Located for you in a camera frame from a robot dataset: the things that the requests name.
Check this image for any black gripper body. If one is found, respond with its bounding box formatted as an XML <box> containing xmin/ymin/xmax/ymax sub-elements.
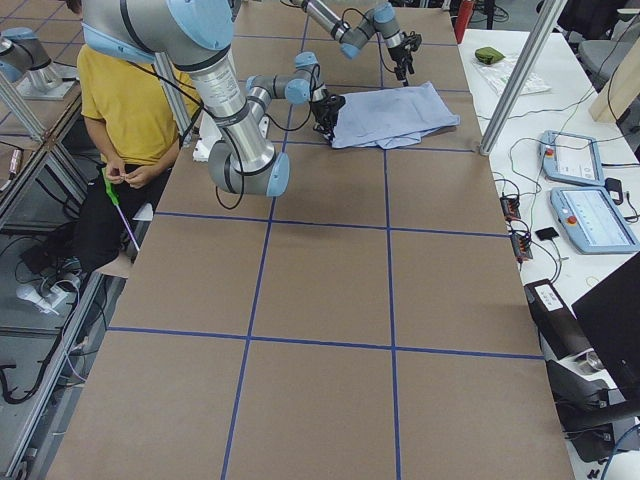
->
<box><xmin>310</xmin><ymin>94</ymin><xmax>346</xmax><ymax>138</ymax></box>
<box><xmin>389</xmin><ymin>32</ymin><xmax>422</xmax><ymax>73</ymax></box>

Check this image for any light blue striped shirt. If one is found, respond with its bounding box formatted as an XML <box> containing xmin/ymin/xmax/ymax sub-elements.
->
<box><xmin>331</xmin><ymin>82</ymin><xmax>460</xmax><ymax>150</ymax></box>

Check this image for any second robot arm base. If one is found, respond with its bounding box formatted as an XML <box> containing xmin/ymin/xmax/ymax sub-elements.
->
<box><xmin>1</xmin><ymin>27</ymin><xmax>78</xmax><ymax>101</ymax></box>

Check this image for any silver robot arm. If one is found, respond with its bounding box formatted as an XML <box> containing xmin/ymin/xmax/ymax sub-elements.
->
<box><xmin>291</xmin><ymin>1</ymin><xmax>422</xmax><ymax>86</ymax></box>
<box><xmin>82</xmin><ymin>1</ymin><xmax>345</xmax><ymax>197</ymax></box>

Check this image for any red fire extinguisher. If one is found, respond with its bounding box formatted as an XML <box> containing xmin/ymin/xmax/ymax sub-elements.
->
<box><xmin>454</xmin><ymin>0</ymin><xmax>475</xmax><ymax>44</ymax></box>

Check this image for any olive green folded cloth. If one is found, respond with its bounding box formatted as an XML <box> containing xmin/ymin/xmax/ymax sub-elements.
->
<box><xmin>474</xmin><ymin>46</ymin><xmax>505</xmax><ymax>65</ymax></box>

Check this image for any clear plastic bag green print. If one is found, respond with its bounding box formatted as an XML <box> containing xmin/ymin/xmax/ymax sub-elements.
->
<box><xmin>474</xmin><ymin>53</ymin><xmax>554</xmax><ymax>96</ymax></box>

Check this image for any far black USB hub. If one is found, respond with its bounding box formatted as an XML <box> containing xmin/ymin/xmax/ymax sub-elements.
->
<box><xmin>500</xmin><ymin>195</ymin><xmax>521</xmax><ymax>221</ymax></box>

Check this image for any black usb hub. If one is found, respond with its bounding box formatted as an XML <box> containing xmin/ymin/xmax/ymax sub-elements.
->
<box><xmin>510</xmin><ymin>230</ymin><xmax>533</xmax><ymax>264</ymax></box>
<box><xmin>500</xmin><ymin>195</ymin><xmax>521</xmax><ymax>221</ymax></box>

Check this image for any upper blue teach pendant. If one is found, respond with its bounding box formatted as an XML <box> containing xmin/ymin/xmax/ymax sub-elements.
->
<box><xmin>539</xmin><ymin>130</ymin><xmax>605</xmax><ymax>187</ymax></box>

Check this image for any blue teach pendant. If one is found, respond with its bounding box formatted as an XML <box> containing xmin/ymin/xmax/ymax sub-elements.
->
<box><xmin>549</xmin><ymin>186</ymin><xmax>639</xmax><ymax>254</ymax></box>
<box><xmin>539</xmin><ymin>130</ymin><xmax>605</xmax><ymax>187</ymax></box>

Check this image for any person in yellow shirt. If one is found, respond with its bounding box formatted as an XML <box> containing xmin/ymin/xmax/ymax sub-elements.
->
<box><xmin>49</xmin><ymin>0</ymin><xmax>204</xmax><ymax>274</ymax></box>

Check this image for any near black USB hub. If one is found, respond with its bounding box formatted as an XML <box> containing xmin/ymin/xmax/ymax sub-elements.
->
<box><xmin>510</xmin><ymin>230</ymin><xmax>533</xmax><ymax>264</ymax></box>

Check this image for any black phone on desk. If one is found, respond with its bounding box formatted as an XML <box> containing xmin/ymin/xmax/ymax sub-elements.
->
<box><xmin>535</xmin><ymin>227</ymin><xmax>559</xmax><ymax>241</ymax></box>

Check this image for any lower blue teach pendant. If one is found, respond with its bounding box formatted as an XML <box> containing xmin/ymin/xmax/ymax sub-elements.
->
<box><xmin>549</xmin><ymin>186</ymin><xmax>639</xmax><ymax>254</ymax></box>

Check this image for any black box white label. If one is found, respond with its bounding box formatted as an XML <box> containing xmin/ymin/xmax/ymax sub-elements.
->
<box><xmin>524</xmin><ymin>279</ymin><xmax>592</xmax><ymax>359</ymax></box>

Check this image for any black monitor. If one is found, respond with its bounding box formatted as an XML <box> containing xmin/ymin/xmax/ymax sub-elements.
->
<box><xmin>572</xmin><ymin>255</ymin><xmax>639</xmax><ymax>399</ymax></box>

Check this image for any black device under monitor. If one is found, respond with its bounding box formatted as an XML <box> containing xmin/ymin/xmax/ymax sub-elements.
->
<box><xmin>546</xmin><ymin>360</ymin><xmax>639</xmax><ymax>462</ymax></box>

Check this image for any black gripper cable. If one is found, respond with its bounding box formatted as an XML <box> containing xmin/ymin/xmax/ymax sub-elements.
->
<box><xmin>339</xmin><ymin>7</ymin><xmax>381</xmax><ymax>36</ymax></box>
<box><xmin>124</xmin><ymin>59</ymin><xmax>331</xmax><ymax>211</ymax></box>

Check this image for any aluminium camera post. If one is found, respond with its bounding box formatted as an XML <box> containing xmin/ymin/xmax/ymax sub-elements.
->
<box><xmin>479</xmin><ymin>0</ymin><xmax>567</xmax><ymax>156</ymax></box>

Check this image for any green purple handled tool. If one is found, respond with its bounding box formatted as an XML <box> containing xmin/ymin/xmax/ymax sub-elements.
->
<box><xmin>101</xmin><ymin>167</ymin><xmax>140</xmax><ymax>252</ymax></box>

